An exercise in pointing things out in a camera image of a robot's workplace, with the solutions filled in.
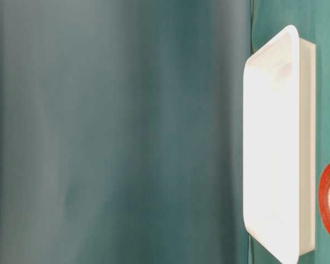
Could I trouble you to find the white plastic tray case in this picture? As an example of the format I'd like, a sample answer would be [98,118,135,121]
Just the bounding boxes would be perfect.
[243,25,316,263]

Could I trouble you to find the green backdrop panel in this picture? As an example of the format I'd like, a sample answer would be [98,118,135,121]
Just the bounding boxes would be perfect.
[0,1,251,263]

